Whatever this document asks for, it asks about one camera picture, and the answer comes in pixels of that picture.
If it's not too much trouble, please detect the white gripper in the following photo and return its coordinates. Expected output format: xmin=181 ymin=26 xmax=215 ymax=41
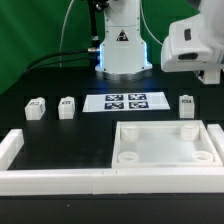
xmin=161 ymin=10 xmax=224 ymax=72

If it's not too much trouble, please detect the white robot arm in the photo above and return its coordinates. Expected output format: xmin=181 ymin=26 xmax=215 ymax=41
xmin=95 ymin=0 xmax=224 ymax=84

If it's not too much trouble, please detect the white marker sheet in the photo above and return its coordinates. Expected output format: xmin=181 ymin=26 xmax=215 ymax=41
xmin=83 ymin=92 xmax=170 ymax=112

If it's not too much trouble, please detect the white U-shaped obstacle fence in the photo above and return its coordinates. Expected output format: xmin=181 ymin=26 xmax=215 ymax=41
xmin=0 ymin=129 xmax=224 ymax=196

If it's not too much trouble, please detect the black cable upper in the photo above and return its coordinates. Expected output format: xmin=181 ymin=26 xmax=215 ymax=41
xmin=22 ymin=48 xmax=101 ymax=74

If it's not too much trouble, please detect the black cable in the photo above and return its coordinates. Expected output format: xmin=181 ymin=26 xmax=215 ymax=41
xmin=22 ymin=56 xmax=100 ymax=75
xmin=22 ymin=48 xmax=101 ymax=74

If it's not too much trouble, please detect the black cable lower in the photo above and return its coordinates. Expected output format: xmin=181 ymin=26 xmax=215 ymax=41
xmin=22 ymin=56 xmax=100 ymax=75

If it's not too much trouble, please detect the grey thin cable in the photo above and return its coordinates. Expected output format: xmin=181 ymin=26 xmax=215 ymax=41
xmin=58 ymin=0 xmax=76 ymax=68

